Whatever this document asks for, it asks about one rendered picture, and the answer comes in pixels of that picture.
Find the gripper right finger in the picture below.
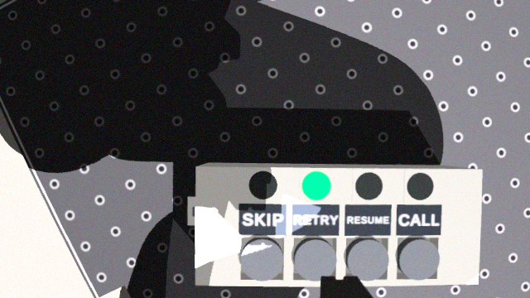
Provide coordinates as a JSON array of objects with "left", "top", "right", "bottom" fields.
[{"left": 340, "top": 276, "right": 373, "bottom": 298}]

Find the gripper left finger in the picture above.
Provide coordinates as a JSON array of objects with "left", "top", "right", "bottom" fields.
[{"left": 320, "top": 276, "right": 350, "bottom": 298}]

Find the white operator panel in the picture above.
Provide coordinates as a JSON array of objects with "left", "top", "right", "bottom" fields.
[{"left": 187, "top": 162, "right": 483, "bottom": 286}]

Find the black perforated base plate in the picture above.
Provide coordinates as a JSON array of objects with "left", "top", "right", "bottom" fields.
[{"left": 0, "top": 0, "right": 530, "bottom": 298}]

